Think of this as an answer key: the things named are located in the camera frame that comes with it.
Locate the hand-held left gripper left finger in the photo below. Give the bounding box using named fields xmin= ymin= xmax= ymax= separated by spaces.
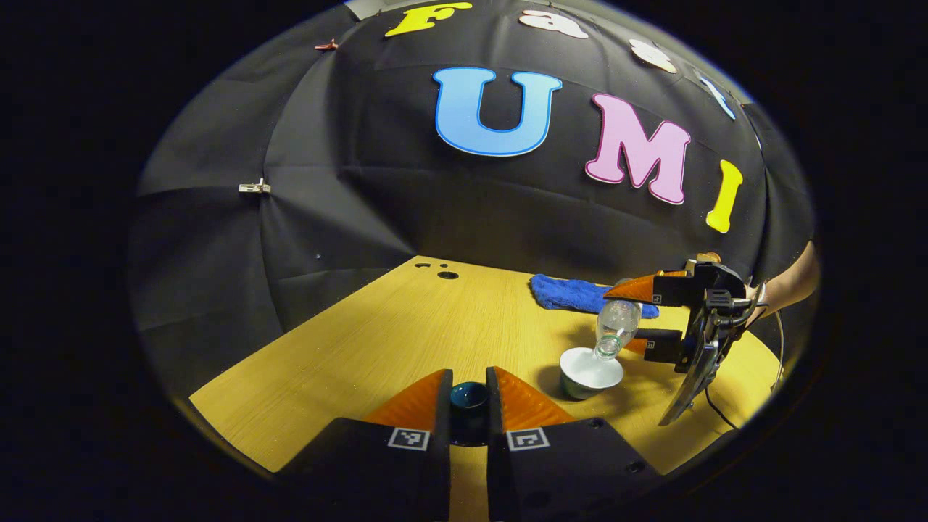
xmin=279 ymin=368 xmax=454 ymax=522

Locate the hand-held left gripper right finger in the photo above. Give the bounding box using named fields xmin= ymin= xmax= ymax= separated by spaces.
xmin=486 ymin=366 xmax=664 ymax=522

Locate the clear plastic water bottle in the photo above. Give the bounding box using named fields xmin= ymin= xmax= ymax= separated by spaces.
xmin=593 ymin=279 xmax=644 ymax=361

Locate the blue towel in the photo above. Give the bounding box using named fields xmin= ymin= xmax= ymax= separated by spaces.
xmin=529 ymin=273 xmax=660 ymax=320

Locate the black backdrop cloth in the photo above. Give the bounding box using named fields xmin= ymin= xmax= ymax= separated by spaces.
xmin=130 ymin=0 xmax=816 ymax=396

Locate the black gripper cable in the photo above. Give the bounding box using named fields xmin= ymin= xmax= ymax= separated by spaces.
xmin=705 ymin=308 xmax=786 ymax=430

